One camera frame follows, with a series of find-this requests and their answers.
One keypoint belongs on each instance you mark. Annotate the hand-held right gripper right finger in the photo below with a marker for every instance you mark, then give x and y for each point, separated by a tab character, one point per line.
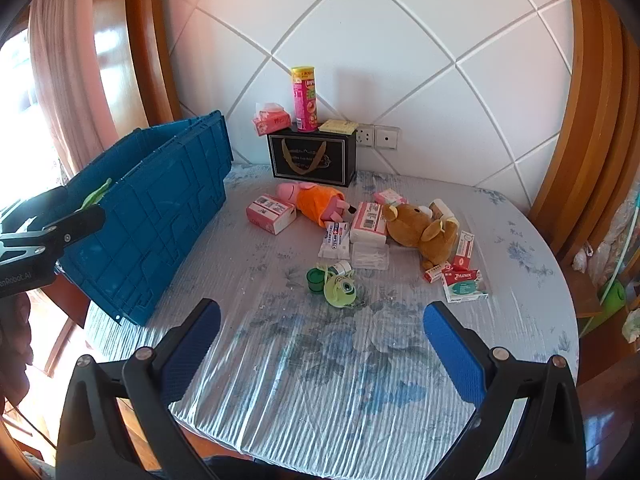
452	355

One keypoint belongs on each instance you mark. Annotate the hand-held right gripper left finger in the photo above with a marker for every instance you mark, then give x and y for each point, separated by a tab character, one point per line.
195	350

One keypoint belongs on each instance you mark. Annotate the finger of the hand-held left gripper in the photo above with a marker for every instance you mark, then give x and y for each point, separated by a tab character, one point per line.
50	202
80	222

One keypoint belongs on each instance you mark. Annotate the blue plastic crate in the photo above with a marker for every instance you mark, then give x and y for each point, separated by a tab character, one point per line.
165	200

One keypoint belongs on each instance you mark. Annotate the clear plastic box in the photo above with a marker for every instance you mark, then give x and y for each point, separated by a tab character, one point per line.
370	257

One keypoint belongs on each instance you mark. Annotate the green monster plush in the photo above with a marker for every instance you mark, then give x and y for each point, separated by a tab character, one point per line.
337	292

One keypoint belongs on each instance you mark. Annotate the green plastic cup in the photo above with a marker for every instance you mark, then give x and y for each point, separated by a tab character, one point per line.
316	282

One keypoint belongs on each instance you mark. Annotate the pink box white label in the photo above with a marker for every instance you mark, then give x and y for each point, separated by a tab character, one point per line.
267	212

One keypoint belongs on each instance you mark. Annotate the white blue printed packet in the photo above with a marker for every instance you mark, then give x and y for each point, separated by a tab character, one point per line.
336	240

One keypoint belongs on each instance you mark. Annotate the person's left hand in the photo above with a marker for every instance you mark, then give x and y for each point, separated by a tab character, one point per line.
12	340

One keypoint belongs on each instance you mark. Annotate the red teal medicine box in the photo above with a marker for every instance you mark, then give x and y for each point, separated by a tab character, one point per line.
462	285

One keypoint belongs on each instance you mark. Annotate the small red box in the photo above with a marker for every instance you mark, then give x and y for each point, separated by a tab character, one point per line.
435	272

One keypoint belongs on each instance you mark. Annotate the window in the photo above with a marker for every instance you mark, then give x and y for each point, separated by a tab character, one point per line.
12	110

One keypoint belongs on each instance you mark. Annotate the tall red white box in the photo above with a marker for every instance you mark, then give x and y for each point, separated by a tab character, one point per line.
464	250

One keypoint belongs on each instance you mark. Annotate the pink curtain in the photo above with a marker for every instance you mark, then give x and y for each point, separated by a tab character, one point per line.
60	75

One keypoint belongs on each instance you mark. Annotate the brown bear plush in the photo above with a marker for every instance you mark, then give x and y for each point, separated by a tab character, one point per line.
415	230

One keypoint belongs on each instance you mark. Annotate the white cream box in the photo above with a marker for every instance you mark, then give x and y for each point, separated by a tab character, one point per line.
442	208

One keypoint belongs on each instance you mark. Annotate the white red tissue pack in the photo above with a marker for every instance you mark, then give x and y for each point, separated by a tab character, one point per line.
367	222

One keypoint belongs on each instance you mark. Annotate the green round object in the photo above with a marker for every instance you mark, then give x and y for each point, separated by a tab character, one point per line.
612	300

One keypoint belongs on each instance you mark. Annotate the small pink box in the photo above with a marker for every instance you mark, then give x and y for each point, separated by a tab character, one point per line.
390	196

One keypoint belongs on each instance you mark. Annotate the pig plush orange dress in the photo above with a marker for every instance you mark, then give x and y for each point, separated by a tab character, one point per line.
312	200

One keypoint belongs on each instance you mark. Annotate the white plastic bag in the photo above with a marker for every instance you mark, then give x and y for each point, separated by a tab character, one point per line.
617	240

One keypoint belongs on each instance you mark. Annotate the pink tissue pack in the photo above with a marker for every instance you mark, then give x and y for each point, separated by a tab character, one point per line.
270	121

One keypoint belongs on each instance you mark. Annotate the black gift box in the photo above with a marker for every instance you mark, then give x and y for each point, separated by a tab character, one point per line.
340	160

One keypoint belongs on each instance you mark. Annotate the yellow flat box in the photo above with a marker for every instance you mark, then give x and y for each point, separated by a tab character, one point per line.
337	126

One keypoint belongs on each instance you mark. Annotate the pink chips can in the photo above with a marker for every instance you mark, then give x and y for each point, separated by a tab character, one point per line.
305	100

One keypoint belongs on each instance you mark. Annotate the wooden wall frame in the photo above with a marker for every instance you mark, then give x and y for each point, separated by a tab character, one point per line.
145	50
590	110

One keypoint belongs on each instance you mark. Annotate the white wall socket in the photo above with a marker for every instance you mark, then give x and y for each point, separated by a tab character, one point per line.
387	137
365	136

